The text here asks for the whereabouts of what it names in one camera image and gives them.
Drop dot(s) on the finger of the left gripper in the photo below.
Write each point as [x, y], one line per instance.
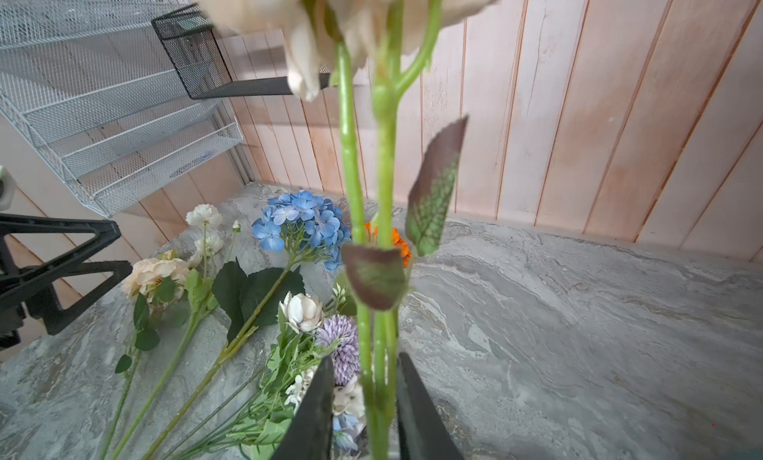
[29, 291]

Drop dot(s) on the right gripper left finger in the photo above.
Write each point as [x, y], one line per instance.
[309, 435]

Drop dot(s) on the orange flower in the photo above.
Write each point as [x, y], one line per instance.
[398, 241]

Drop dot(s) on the black mesh basket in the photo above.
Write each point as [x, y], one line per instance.
[188, 37]

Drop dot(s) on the cream peach carnation bunch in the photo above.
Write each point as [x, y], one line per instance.
[154, 286]

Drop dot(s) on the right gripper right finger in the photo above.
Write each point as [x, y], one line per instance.
[422, 434]

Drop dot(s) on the white wire mesh shelf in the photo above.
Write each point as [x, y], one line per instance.
[90, 87]

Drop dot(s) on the cream peach rose stem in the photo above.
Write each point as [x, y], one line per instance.
[396, 39]

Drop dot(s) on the white poppy flower stem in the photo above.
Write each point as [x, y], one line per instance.
[209, 220]

